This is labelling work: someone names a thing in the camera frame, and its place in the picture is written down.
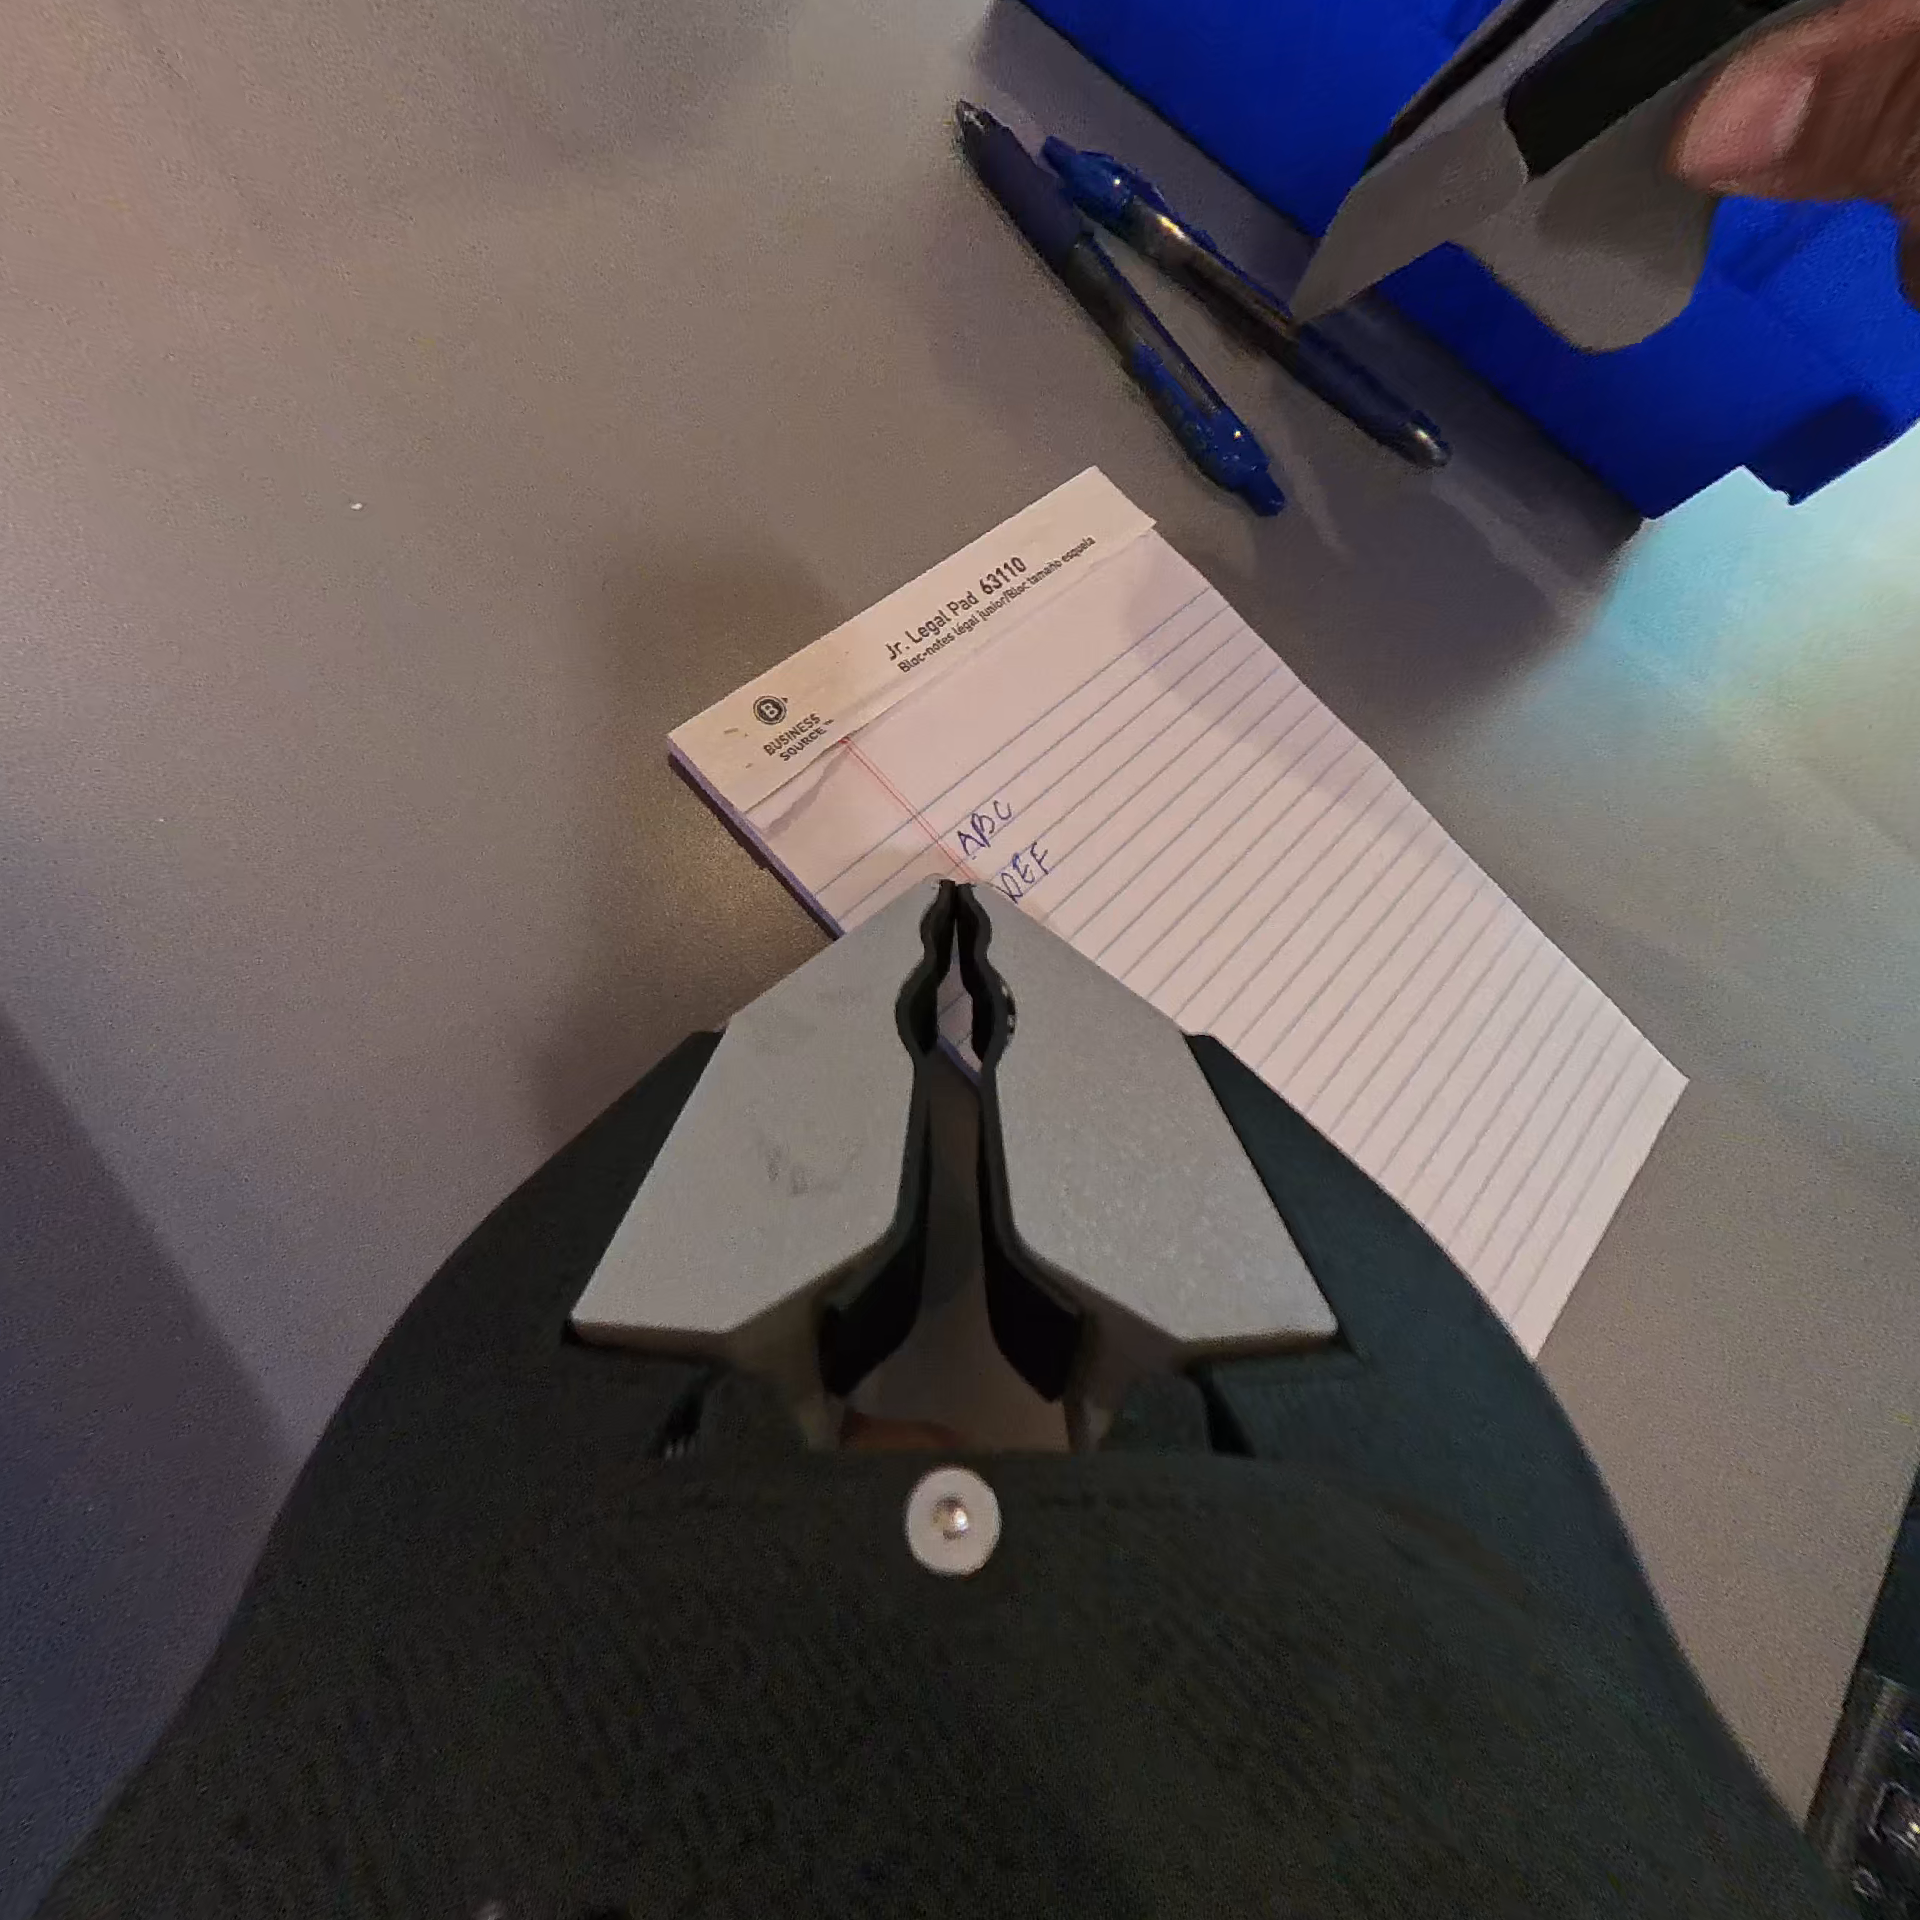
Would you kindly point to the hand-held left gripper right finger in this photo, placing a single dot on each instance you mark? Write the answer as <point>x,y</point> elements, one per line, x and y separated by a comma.
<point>1155,1198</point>

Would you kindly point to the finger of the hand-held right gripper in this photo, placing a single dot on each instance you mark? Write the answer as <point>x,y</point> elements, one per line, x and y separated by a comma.
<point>1460,76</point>
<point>1607,240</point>

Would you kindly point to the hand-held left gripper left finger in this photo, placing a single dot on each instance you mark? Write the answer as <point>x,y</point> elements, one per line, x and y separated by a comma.
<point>749,1187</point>

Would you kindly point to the white lined legal pad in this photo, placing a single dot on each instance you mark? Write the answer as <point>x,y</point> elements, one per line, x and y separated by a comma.
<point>1278,900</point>

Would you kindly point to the blue clear-barrel gel pen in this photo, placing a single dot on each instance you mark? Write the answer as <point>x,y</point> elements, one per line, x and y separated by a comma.
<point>1168,240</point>

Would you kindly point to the person's right hand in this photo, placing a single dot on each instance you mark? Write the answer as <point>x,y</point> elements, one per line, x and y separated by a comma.
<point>1830,118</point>

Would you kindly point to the blue plastic bin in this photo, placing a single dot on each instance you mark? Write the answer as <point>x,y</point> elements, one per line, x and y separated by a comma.
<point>1230,90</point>

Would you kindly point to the dark blue retractable pen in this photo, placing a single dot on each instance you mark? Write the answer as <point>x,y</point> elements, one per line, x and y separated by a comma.
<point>1101,286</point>

